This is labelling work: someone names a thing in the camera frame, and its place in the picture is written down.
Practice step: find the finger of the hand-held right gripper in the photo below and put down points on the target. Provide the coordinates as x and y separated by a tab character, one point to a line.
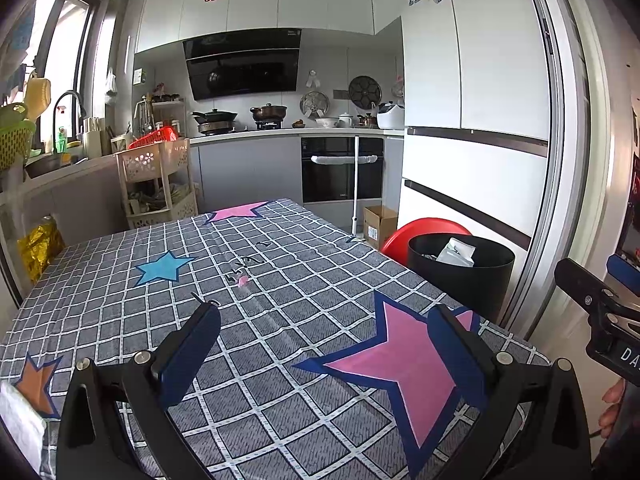
580	285
625	272

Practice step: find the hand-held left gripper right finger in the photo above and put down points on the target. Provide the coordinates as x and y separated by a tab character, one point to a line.
460	355

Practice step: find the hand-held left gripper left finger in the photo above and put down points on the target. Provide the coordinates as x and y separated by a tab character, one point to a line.
190	355

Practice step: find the black trash bin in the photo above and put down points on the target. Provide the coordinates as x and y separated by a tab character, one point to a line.
460	290

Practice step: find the white carton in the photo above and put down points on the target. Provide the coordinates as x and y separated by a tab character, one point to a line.
455	252

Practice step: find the person's right hand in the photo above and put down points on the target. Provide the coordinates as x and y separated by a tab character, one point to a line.
612	410

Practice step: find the small pink scrap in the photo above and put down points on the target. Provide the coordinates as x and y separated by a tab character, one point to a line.
244	281

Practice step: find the grey checked star tablecloth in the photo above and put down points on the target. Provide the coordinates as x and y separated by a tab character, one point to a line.
280	270

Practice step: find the red plastic chair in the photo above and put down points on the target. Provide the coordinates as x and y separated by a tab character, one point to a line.
415	230

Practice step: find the brown cardboard box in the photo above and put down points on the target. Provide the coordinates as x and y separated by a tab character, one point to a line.
380	225

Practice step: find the white cloth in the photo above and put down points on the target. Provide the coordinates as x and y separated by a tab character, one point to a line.
20	420

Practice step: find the gold foil bag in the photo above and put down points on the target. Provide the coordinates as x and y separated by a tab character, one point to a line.
40	247

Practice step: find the grey lower cabinets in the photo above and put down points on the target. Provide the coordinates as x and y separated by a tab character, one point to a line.
250	170

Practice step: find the beige storage cart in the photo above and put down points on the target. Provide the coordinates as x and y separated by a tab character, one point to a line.
145	165

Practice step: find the white mop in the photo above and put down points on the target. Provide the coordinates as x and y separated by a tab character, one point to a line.
356	187

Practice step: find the black built-in oven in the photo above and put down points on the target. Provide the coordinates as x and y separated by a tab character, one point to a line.
330	185

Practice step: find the red plastic basket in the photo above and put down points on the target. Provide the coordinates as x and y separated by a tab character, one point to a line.
155	137

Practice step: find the gas stove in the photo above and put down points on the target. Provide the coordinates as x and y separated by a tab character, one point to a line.
220	127

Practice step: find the white chopstick holder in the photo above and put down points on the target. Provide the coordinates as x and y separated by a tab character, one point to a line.
92	140

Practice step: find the black wok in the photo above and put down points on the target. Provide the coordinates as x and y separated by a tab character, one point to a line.
215	115

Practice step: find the white spice rack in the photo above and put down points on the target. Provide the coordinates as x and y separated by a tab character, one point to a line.
165	115

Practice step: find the white rice cooker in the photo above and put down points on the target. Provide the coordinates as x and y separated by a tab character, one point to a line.
390	117

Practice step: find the white refrigerator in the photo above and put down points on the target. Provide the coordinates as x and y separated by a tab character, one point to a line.
475	60

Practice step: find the green dish soap bottle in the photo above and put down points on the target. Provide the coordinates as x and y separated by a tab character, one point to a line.
60	142

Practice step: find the gold kettle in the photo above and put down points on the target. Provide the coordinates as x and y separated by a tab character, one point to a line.
368	121

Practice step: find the brown cooking pot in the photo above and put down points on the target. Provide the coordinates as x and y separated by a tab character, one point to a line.
269	112

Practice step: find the white enamel pot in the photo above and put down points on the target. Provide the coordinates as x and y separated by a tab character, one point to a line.
346	121

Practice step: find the white bowl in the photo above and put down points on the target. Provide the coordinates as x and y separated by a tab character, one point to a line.
327	123

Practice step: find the green plastic colander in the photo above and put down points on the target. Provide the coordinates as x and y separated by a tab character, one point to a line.
12	145

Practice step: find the hanging white plastic bag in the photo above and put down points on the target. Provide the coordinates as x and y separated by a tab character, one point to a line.
110	91

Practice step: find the round metal steamer rack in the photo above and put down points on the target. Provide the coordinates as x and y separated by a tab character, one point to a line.
314	105

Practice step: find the black kitchen faucet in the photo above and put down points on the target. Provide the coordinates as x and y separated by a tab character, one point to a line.
70	94

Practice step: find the black range hood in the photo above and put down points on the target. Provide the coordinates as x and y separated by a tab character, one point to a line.
240	65

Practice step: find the yellow plastic basket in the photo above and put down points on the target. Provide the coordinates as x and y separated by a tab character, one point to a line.
37	95

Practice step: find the dark framed window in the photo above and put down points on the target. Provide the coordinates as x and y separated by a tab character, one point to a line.
60	60

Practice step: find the white upper cabinets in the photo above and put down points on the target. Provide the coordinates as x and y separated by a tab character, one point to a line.
250	0

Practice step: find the hanging light blue bag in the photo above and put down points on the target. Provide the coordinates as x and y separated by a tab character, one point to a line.
22	30

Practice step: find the white wall hook ornament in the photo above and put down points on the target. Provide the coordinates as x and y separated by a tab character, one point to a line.
313	80

